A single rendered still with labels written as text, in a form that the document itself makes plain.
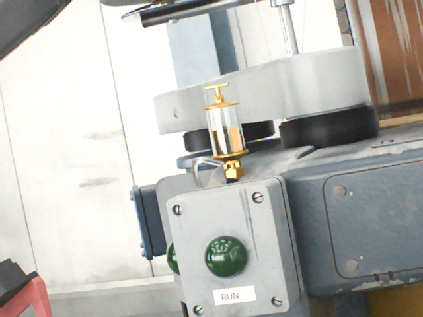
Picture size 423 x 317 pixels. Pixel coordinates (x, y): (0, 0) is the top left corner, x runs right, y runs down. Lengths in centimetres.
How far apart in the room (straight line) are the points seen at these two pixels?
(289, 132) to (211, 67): 488
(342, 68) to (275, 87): 6
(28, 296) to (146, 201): 39
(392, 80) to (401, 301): 31
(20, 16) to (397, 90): 48
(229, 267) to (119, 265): 599
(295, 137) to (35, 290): 26
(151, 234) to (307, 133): 41
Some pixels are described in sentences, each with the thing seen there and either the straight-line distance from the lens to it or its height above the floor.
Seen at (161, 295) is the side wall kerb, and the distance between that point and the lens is 644.
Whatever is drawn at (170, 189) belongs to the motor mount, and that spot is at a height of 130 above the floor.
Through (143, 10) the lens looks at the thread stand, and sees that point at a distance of 97.
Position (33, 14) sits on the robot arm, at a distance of 94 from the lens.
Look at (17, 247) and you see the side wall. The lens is 698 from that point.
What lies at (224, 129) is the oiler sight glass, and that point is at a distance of 66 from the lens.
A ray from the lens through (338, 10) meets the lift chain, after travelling 118.
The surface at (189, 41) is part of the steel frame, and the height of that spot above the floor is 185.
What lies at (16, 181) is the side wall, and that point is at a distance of 688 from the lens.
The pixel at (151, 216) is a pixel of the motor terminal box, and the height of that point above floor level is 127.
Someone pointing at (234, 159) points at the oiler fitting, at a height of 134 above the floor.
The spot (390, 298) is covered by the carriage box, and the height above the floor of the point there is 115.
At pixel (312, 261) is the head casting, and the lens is 64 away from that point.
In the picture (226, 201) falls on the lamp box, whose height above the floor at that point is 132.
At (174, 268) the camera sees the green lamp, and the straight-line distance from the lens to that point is 63.
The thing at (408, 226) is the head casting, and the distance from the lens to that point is 62.
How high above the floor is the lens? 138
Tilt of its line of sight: 3 degrees down
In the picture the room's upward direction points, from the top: 11 degrees counter-clockwise
